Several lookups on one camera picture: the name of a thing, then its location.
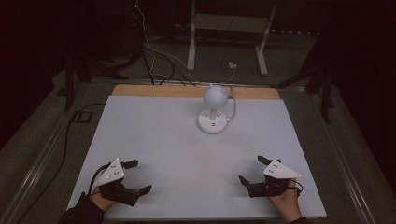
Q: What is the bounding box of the person's left hand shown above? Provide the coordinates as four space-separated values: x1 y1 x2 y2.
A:
89 188 116 213

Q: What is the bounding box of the black square floor plate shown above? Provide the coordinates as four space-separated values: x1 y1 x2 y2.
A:
75 110 93 124

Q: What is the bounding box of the metal floor rail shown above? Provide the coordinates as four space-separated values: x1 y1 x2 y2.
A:
306 90 379 224
0 81 94 224

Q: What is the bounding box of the grey metal stand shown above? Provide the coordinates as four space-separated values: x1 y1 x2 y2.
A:
186 0 278 77

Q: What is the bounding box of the white round desk lamp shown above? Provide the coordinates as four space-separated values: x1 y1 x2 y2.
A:
196 83 232 135

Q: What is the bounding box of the thin white cable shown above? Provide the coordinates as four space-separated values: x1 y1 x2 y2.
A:
135 1 191 77

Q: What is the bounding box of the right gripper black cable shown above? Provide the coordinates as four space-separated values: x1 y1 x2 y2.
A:
292 179 304 198

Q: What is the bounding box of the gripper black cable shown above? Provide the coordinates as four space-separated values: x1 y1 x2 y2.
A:
87 162 112 197
292 179 304 198

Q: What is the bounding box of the person's right hand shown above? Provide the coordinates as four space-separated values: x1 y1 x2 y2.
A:
268 179 304 223

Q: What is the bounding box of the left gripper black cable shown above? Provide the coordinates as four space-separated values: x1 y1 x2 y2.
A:
87 162 112 197

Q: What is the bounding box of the black floor cable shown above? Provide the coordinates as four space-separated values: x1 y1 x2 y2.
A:
17 103 106 224

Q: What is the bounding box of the black tripod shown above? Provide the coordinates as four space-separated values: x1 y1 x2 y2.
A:
270 31 338 124
64 46 129 112

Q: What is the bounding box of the bundle of black cables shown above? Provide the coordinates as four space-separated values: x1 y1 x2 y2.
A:
136 40 197 87

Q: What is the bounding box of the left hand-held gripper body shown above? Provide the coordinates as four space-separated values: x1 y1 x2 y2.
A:
92 157 141 207

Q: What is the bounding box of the white table mat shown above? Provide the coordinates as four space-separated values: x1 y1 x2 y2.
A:
65 94 328 220

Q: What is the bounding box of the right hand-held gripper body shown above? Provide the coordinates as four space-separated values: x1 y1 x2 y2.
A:
247 159 303 199

